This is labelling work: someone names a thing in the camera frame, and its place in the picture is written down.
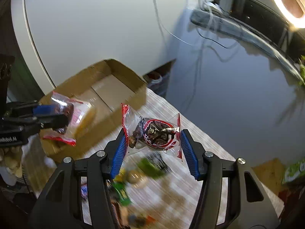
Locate clear packet dark dates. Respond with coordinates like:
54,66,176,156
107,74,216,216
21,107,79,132
42,92,86,146

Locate green candy packet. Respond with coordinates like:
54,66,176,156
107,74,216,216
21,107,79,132
137,158,165,179

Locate red-edged clear date packet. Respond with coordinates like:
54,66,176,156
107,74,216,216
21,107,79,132
121,103,182,159

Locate green tissue box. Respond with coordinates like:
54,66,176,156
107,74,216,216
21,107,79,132
282,158,305,185

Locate brown cardboard box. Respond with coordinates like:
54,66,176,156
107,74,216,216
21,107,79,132
40,59,146,162

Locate plaid pink table cloth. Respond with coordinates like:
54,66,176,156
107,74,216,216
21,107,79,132
23,88,285,229

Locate black snack packet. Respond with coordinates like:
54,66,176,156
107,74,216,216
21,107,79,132
146,152,172,174

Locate green potted plant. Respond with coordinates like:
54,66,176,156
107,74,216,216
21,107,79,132
298,55,305,86

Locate grey fabric draft strip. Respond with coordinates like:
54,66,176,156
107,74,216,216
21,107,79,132
190,9,305,86

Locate white power strip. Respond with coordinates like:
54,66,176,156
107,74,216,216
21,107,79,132
203,2,222,13

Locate black cable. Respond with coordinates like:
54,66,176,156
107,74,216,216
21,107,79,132
195,26,239,50

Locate white cable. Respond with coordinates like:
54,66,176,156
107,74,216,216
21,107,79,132
150,0,194,47

